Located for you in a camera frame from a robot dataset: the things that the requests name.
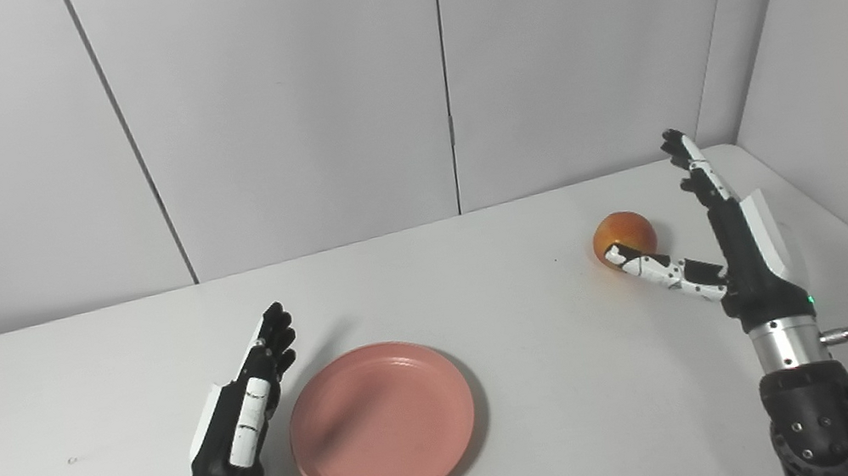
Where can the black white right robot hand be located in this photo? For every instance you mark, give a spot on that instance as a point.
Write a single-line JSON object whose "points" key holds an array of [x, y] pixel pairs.
{"points": [[748, 270]]}

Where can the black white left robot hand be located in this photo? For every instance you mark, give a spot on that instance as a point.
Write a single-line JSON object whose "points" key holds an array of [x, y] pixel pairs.
{"points": [[223, 452]]}

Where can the pink round plate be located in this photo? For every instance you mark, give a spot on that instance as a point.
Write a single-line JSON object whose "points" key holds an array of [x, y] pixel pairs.
{"points": [[383, 423]]}

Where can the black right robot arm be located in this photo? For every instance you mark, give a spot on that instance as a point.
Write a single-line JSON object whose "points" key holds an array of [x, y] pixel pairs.
{"points": [[814, 405]]}

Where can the red-yellow apple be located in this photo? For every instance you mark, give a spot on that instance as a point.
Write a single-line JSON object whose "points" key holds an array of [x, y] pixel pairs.
{"points": [[625, 230]]}

